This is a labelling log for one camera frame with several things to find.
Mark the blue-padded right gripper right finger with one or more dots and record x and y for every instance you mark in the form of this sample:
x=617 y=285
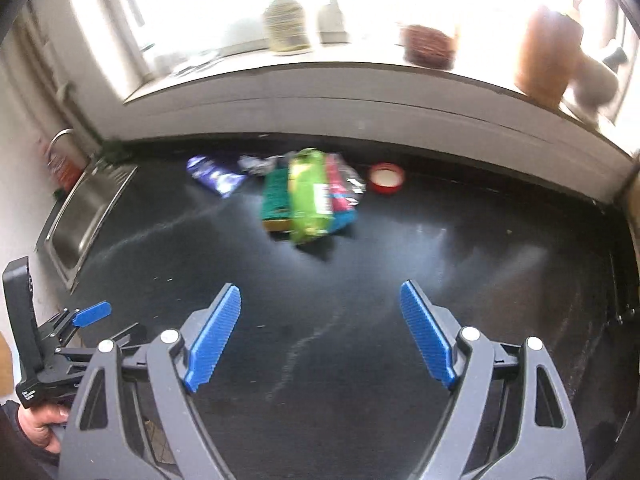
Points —
x=435 y=344

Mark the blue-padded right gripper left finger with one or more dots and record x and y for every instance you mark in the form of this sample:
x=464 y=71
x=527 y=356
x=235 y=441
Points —
x=205 y=334

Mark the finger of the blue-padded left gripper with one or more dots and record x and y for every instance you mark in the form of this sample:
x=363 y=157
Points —
x=93 y=314

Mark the green yellow scrub sponge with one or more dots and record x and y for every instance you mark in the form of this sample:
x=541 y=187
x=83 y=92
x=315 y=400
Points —
x=276 y=211

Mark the green juice carton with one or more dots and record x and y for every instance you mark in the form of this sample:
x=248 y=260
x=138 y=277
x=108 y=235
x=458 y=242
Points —
x=308 y=191

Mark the stainless steel kitchen sink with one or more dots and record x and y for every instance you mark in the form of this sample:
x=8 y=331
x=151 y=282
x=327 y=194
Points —
x=75 y=226

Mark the person's left hand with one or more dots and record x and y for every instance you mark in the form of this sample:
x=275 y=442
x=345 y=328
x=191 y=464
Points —
x=37 y=422

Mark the blue purple snack box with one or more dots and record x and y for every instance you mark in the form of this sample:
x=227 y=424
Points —
x=214 y=177

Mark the red dish soap bottle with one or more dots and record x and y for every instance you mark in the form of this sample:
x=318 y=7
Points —
x=63 y=169

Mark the red white round lid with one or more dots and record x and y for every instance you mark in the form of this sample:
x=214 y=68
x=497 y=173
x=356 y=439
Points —
x=386 y=178

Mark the blue red snack packet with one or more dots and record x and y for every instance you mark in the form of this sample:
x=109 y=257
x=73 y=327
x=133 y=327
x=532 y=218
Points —
x=346 y=189

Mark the crumpled grey paper wrapper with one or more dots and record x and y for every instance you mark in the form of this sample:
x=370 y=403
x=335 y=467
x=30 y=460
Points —
x=260 y=167

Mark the orange brown jar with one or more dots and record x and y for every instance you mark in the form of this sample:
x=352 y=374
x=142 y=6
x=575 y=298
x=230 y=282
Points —
x=548 y=56

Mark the brown basket on windowsill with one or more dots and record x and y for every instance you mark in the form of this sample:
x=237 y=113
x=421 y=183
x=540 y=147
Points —
x=429 y=47

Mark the grey round pot windowsill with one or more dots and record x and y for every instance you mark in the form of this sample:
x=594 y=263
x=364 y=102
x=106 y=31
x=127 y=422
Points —
x=593 y=83

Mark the glass jar on windowsill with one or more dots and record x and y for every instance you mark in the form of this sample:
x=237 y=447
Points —
x=285 y=27

